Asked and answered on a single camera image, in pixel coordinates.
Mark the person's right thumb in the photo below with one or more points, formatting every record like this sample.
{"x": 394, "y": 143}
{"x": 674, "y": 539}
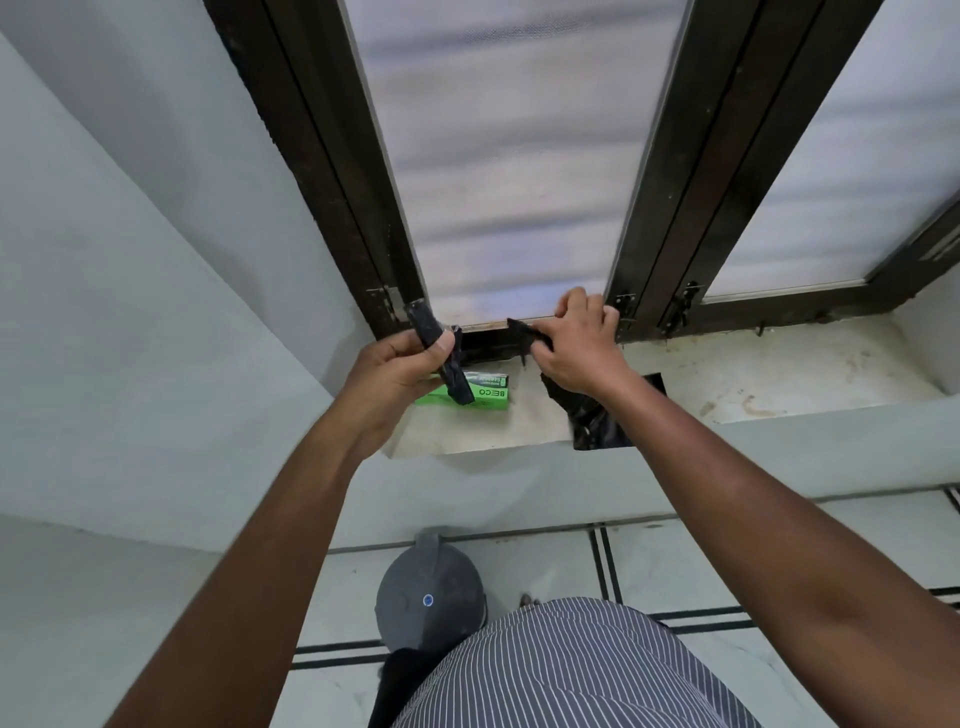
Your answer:
{"x": 541, "y": 357}

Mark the person's right forearm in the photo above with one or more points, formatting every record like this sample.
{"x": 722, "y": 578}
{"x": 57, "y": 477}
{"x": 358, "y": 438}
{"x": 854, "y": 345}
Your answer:
{"x": 757, "y": 540}

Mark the narrow frosted window pane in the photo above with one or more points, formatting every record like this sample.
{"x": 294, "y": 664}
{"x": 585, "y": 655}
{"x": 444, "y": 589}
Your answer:
{"x": 847, "y": 165}

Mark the person's right hand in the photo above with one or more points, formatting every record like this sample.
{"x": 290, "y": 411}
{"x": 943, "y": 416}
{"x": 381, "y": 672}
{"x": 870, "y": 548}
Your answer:
{"x": 585, "y": 352}

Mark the person's left forearm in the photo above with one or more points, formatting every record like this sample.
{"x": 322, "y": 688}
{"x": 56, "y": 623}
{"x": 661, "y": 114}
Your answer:
{"x": 262, "y": 585}

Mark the black garbage bag roll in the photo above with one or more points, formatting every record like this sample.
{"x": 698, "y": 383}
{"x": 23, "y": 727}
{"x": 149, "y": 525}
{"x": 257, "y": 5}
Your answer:
{"x": 453, "y": 375}

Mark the person's left thumb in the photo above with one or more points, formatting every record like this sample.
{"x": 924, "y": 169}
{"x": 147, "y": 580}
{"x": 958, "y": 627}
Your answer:
{"x": 437, "y": 346}

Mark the wide frosted window pane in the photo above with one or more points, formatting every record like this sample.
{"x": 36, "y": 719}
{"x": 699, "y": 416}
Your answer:
{"x": 517, "y": 150}

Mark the dark brown window frame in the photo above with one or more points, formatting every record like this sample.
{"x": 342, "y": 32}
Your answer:
{"x": 675, "y": 195}

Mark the black plastic garbage bag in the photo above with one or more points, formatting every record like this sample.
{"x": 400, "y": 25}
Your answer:
{"x": 592, "y": 429}

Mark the grey round dustbin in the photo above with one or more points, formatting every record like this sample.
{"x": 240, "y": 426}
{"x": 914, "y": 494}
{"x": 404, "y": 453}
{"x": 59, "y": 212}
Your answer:
{"x": 431, "y": 600}

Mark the striped grey shirt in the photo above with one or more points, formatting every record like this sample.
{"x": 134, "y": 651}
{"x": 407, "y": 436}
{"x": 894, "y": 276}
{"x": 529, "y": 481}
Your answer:
{"x": 570, "y": 667}

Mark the person's left hand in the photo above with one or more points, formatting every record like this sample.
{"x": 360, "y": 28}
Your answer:
{"x": 382, "y": 390}

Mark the white marble window sill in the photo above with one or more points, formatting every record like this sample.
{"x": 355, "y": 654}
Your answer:
{"x": 750, "y": 375}

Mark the green cardboard box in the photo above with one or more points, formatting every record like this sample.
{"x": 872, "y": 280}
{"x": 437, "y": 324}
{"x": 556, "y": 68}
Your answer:
{"x": 489, "y": 394}

